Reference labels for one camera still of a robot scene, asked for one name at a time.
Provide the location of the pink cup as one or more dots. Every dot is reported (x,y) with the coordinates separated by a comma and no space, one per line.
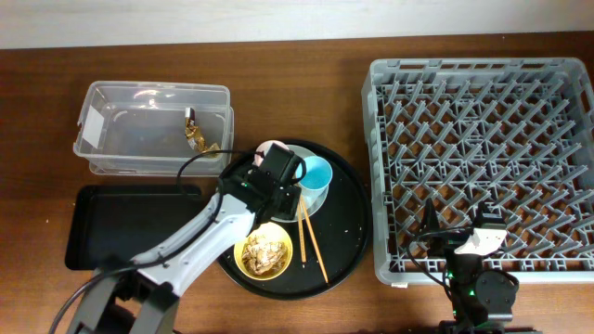
(264,147)

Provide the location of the grey plate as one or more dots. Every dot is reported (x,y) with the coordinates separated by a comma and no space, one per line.
(313,204)

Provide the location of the round black tray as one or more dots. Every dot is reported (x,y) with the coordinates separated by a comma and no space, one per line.
(343,229)

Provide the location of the yellow bowl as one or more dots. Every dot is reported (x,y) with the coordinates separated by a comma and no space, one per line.
(272,232)

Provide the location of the black rectangular tray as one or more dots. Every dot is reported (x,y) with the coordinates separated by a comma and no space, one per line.
(115,221)

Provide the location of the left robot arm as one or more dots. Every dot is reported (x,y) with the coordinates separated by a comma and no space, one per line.
(237,216)

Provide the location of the wooden chopstick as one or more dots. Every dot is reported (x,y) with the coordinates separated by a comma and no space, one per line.
(314,240)
(301,232)

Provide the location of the food scraps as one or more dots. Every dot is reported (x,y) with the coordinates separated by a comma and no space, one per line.
(262,256)

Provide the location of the light blue cup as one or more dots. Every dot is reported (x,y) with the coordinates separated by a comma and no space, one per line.
(317,174)

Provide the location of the clear plastic bin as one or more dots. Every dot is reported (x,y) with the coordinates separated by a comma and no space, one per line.
(138,128)

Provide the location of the grey dishwasher rack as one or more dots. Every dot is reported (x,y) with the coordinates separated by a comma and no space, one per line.
(515,134)

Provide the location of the gold foil wrapper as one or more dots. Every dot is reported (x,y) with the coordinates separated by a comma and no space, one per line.
(195,137)

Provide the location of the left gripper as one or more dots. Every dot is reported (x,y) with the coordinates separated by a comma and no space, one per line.
(290,201)

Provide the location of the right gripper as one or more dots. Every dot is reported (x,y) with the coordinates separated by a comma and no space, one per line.
(447,239)

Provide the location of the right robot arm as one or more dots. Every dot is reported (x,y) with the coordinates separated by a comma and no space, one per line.
(481,298)

